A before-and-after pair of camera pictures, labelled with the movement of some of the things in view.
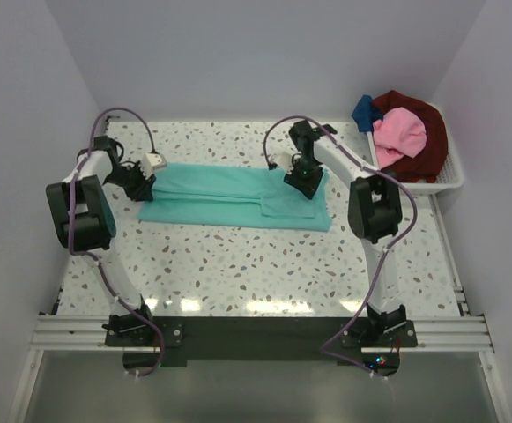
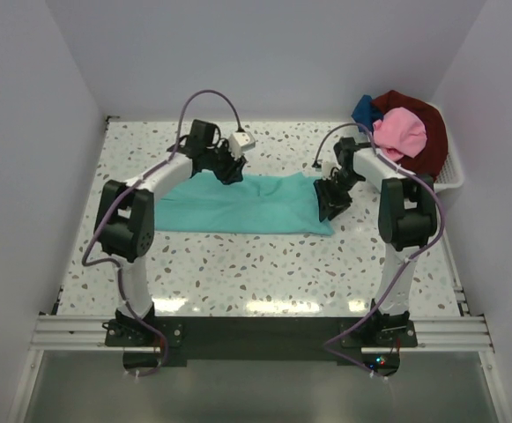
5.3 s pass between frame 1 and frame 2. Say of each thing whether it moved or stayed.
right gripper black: moved
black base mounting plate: stayed
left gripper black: moved
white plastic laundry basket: stayed
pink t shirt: stayed
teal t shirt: stayed
